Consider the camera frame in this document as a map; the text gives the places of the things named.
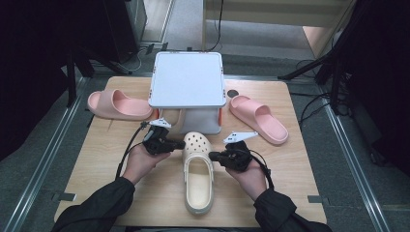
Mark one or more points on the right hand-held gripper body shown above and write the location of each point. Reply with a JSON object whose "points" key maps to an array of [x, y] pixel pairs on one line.
{"points": [[237, 158]]}

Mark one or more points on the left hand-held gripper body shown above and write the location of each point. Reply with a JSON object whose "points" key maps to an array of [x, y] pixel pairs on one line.
{"points": [[158, 145]]}

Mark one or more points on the pink slide slipper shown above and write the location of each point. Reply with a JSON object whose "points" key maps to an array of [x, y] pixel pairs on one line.
{"points": [[119, 104], [257, 119]]}

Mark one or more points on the white two-tier shoe rack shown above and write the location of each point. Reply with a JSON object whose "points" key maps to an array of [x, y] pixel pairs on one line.
{"points": [[188, 80]]}

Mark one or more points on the person's left hand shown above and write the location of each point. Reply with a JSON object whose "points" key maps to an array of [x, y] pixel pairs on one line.
{"points": [[141, 162]]}

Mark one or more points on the person's right hand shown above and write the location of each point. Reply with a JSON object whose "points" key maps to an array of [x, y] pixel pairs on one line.
{"points": [[253, 180]]}

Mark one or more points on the black round table grommet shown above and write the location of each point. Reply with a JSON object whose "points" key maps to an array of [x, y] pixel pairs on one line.
{"points": [[232, 93]]}

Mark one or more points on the grey tape strip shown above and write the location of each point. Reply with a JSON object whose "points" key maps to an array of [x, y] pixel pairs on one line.
{"points": [[66, 196], [317, 199]]}

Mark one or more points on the black tripod stand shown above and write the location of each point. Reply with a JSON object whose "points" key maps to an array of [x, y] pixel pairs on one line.
{"points": [[72, 74], [332, 61]]}

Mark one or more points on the dark cabinet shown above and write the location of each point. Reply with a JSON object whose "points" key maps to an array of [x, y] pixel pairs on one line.
{"points": [[125, 29]]}

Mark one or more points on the light wooden furniture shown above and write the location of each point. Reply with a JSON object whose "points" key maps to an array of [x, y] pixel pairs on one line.
{"points": [[277, 13]]}

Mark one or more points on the metal floor rail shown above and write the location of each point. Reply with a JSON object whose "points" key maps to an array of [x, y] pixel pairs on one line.
{"points": [[48, 151], [354, 167]]}

